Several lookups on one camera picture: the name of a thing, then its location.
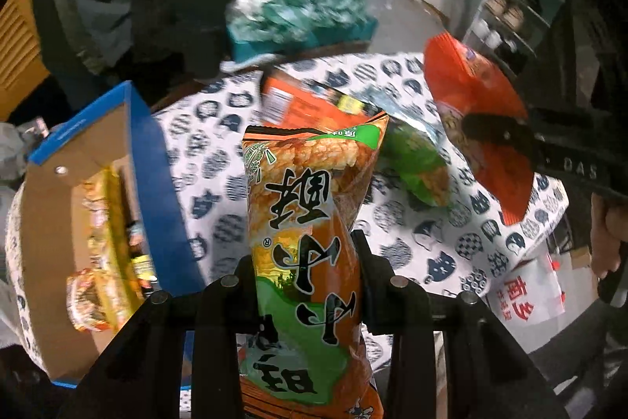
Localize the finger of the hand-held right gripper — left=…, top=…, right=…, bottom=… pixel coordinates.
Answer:
left=461, top=112, right=540, bottom=155

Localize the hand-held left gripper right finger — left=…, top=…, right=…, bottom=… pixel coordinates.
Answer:
left=353, top=230, right=570, bottom=419

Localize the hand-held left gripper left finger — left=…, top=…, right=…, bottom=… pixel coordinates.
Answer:
left=56, top=254, right=256, bottom=419

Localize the red snack bag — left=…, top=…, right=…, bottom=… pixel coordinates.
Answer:
left=423, top=32, right=538, bottom=226

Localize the black snack packet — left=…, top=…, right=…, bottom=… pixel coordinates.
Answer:
left=128, top=223, right=158, bottom=297

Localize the orange green rice cracker bag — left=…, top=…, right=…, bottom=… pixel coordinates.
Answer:
left=240, top=112, right=391, bottom=419

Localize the yellow biscuit packet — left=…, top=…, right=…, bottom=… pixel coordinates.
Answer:
left=66, top=269, right=123, bottom=334

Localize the long gold cracker packet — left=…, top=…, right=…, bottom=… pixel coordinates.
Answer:
left=93, top=168, right=148, bottom=302

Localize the blue cardboard box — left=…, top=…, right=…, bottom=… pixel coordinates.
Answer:
left=5, top=80, right=207, bottom=388

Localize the person's right hand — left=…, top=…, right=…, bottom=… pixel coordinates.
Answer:
left=589, top=193, right=628, bottom=282

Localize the green snack bag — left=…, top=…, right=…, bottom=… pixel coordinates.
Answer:
left=378, top=124, right=452, bottom=209

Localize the cat print cloth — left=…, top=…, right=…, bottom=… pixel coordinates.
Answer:
left=0, top=53, right=570, bottom=415

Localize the white plastic bag red print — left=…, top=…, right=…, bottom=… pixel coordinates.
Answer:
left=486, top=252, right=565, bottom=336

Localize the orange snack packet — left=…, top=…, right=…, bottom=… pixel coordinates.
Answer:
left=260, top=70, right=388, bottom=130

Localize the clear bag of teal packets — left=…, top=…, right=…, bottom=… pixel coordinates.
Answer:
left=226, top=0, right=378, bottom=61

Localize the grey garment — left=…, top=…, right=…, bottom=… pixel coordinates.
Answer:
left=0, top=119, right=45, bottom=184

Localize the wooden louvred door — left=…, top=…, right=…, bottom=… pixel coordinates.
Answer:
left=0, top=0, right=50, bottom=115

